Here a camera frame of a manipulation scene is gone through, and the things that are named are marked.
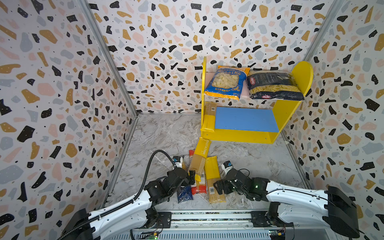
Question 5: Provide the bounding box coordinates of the clear yellow spaghetti packet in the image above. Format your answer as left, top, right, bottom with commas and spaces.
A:
205, 156, 226, 204

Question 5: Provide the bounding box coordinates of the red pasta packet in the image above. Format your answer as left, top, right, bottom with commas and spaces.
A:
189, 150, 207, 195

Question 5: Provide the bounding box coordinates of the dark blue pasta bag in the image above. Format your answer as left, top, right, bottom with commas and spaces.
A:
177, 186, 193, 204

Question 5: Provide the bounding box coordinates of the yellow spaghetti box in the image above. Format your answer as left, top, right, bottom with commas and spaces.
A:
189, 137, 212, 182

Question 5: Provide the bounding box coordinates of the yellow spaghetti bag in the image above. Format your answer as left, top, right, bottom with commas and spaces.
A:
201, 102, 217, 133

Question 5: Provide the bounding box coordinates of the blue orecchiette pasta bag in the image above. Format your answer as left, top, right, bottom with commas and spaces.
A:
205, 66, 250, 100

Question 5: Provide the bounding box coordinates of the black penne pasta bag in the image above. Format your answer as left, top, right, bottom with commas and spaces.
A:
247, 71, 304, 101

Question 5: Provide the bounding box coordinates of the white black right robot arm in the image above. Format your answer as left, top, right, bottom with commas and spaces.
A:
213, 169, 361, 239

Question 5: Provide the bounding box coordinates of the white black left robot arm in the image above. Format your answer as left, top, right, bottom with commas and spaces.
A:
59, 167, 196, 240

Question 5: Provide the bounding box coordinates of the yellow wooden shelf unit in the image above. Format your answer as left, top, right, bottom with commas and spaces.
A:
201, 57, 302, 144

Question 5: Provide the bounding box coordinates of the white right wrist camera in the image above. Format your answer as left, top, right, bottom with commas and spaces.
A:
221, 161, 233, 176

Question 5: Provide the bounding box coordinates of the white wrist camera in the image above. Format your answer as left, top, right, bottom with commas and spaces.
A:
221, 161, 233, 176
173, 156, 184, 169

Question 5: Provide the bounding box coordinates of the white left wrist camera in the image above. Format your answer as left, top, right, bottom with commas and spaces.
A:
173, 156, 184, 169

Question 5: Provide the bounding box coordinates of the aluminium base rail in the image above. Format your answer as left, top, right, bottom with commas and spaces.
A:
115, 210, 340, 240

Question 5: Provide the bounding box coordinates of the black corrugated cable hose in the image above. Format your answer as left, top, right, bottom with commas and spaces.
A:
55, 149, 178, 240

